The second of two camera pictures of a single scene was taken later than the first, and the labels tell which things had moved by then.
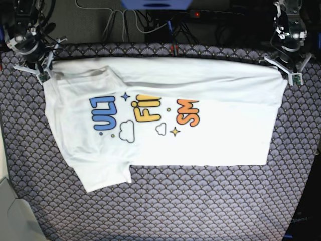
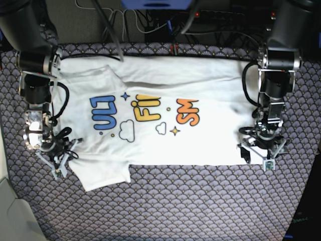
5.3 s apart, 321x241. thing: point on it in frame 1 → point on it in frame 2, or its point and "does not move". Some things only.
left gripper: [38, 54] → [56, 149]
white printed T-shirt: [108, 114] does not move
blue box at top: [157, 4] does not move
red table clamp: [174, 50] does not move
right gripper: [292, 58] → [268, 147]
